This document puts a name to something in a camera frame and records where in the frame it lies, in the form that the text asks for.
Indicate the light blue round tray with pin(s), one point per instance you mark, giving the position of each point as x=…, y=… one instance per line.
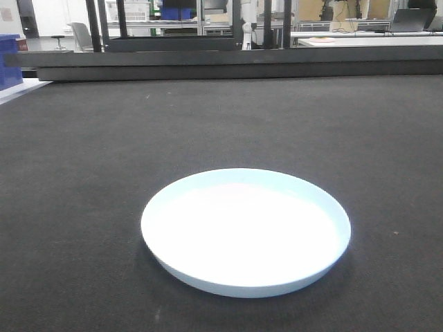
x=246, y=233

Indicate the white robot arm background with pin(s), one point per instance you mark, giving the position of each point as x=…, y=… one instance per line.
x=248, y=12

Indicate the blue bin on background shelf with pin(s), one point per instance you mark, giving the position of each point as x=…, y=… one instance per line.
x=176, y=13

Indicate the grey office chair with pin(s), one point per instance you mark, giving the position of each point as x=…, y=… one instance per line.
x=82, y=37

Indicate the black round stool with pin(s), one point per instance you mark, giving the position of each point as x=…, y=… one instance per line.
x=59, y=39

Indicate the lower black foam board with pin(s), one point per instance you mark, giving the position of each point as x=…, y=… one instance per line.
x=232, y=72

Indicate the black foam board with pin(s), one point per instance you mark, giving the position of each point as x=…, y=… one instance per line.
x=224, y=57
x=232, y=72

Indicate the white background table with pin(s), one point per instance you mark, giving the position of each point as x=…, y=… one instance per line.
x=364, y=39

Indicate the upper black foam board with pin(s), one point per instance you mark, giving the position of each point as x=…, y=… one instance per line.
x=224, y=57

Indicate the black laptop on table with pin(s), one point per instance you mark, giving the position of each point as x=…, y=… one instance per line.
x=411, y=20

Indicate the black metal frame rack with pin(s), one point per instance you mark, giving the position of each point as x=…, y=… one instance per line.
x=137, y=26

